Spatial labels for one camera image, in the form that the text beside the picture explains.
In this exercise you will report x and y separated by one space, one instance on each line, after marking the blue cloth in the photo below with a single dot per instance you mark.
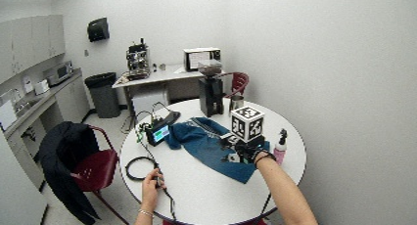
204 146

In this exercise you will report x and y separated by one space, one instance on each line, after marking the white marker cube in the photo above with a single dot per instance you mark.
248 123

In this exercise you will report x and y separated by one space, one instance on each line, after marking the pink spray bottle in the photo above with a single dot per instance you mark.
280 151

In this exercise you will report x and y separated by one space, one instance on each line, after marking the metal cup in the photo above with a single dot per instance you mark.
236 104

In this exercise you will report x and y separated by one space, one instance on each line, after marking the small black screen device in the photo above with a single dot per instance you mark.
157 133

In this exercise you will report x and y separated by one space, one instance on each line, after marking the dark red chair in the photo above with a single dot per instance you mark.
240 81
97 169

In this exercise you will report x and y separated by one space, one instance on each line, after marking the black flat stand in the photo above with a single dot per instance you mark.
171 115

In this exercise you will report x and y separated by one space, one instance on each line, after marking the black coffee grinder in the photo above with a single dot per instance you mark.
211 91

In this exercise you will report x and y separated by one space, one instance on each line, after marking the white cabinet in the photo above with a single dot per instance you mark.
149 104

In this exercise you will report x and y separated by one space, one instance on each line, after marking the black jacket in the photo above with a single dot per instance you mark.
60 159

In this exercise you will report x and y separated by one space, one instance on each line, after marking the grey desk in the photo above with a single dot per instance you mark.
169 75

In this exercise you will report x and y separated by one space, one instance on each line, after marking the white box appliance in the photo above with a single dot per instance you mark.
200 58

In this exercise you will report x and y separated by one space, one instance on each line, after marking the black trash bin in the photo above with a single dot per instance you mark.
104 98

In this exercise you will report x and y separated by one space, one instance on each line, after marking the kitchen counter with cabinets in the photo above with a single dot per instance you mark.
65 101

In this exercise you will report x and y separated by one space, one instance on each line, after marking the espresso machine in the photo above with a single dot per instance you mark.
137 62

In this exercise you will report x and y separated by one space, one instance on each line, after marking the silver microwave oven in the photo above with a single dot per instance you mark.
60 73

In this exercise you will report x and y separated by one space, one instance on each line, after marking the black wall dispenser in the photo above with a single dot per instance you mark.
97 29

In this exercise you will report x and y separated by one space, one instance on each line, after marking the white wall cabinets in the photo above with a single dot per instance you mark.
29 42

